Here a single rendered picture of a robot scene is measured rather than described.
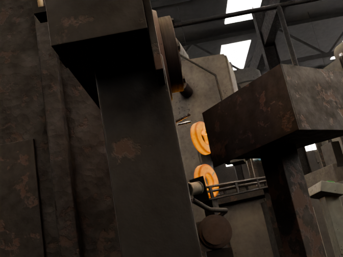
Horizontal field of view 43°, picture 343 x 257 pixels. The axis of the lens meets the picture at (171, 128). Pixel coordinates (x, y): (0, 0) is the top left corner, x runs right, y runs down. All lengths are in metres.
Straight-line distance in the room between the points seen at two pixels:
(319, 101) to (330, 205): 1.32
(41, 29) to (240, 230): 3.23
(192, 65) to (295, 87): 3.65
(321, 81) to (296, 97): 0.10
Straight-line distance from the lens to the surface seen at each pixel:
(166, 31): 1.52
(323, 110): 0.92
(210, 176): 2.02
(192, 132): 1.97
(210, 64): 4.46
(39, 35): 1.16
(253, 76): 10.82
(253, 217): 4.09
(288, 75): 0.89
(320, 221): 3.57
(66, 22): 0.35
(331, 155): 5.41
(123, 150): 0.35
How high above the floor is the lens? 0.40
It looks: 17 degrees up
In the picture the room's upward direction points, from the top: 11 degrees counter-clockwise
